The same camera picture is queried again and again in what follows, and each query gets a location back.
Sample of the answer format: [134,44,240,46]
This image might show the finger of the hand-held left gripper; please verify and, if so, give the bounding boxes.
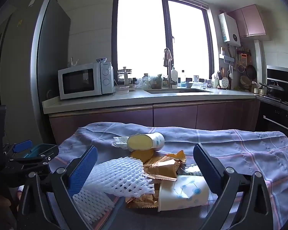
[5,140,33,159]
[13,146,60,166]

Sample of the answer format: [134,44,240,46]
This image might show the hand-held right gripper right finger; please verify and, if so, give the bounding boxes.
[193,144,276,230]

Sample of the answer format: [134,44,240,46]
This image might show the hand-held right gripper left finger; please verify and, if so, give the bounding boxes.
[17,146,98,230]

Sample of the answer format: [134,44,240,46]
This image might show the teal plastic bin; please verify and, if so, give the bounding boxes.
[23,144,55,159]

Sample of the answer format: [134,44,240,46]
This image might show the white foam fruit net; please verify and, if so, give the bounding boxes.
[73,187,115,224]
[83,156,156,198]

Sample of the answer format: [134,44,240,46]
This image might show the white tissue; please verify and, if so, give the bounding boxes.
[112,136,130,150]

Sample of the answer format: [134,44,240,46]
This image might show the orange peel piece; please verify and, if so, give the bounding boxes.
[130,149,154,164]

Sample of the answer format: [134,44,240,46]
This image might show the clear green plastic wrapper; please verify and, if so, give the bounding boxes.
[178,164,203,176]

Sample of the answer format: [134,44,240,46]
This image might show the white blue-patterned paper bag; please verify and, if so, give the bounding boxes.
[157,174,210,213]

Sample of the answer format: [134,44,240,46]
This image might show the purple plaid tablecloth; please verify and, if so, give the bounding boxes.
[49,122,288,230]

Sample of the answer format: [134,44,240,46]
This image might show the brown snack wrapper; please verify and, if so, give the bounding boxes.
[143,150,187,182]

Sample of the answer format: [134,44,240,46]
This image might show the purple base cabinets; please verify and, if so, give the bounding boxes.
[49,98,261,144]

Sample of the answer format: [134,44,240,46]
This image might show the gold snack wrapper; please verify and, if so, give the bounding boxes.
[124,191,160,209]

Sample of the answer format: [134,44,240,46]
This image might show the grey refrigerator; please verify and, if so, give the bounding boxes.
[0,0,71,146]

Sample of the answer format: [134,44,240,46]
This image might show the white kitchen countertop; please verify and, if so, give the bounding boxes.
[42,89,262,115]

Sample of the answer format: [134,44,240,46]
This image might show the white microwave oven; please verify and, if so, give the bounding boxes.
[58,62,115,100]

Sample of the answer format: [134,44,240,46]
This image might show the kitchen sink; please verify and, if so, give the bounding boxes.
[144,88,214,94]

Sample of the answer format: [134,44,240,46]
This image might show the black built-in oven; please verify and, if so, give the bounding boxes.
[256,96,288,146]

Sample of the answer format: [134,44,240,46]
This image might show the polka dot utensil holder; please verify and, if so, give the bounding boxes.
[218,77,231,89]

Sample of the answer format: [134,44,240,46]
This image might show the glass food container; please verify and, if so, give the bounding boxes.
[114,85,130,94]

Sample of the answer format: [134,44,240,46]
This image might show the stack of bowls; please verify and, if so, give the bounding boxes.
[240,75,253,90]

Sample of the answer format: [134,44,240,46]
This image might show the steel kitchen faucet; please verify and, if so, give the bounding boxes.
[164,48,177,89]

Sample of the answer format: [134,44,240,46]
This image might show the dark filled plastic bag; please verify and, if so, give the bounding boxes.
[149,74,163,89]

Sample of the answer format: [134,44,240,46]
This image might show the black pot with lid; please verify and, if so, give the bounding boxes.
[259,81,285,97]

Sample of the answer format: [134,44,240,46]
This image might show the clear plastic bag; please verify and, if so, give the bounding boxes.
[134,77,150,88]

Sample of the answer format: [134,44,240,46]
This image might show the hanging black pan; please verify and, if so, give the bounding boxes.
[246,63,257,77]

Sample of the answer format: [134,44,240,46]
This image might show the rag on faucet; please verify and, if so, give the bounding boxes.
[163,48,173,67]

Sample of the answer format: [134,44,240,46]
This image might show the white water heater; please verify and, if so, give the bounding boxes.
[218,12,241,46]

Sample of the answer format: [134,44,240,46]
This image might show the kitchen window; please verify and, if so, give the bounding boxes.
[112,0,219,87]

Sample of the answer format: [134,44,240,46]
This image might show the pink wall cabinet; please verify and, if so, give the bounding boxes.
[227,4,267,38]

